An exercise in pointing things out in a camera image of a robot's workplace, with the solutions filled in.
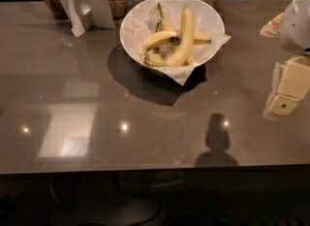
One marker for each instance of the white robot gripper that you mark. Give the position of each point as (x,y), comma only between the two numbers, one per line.
(296,26)

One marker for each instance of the long yellow banana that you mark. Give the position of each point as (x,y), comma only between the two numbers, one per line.
(183,45)

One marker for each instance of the left yellow banana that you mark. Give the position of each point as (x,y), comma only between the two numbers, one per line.
(159,38)

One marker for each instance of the back green-tipped banana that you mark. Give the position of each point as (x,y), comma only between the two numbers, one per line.
(164,24)

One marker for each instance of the white bowl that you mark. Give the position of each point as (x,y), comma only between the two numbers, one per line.
(139,19)

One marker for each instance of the white paper liner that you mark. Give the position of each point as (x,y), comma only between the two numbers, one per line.
(180,74)

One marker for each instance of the white paper sign stand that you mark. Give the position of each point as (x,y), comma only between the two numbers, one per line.
(84,14)

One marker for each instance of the glass jar of nuts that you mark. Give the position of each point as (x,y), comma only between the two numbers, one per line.
(56,9)

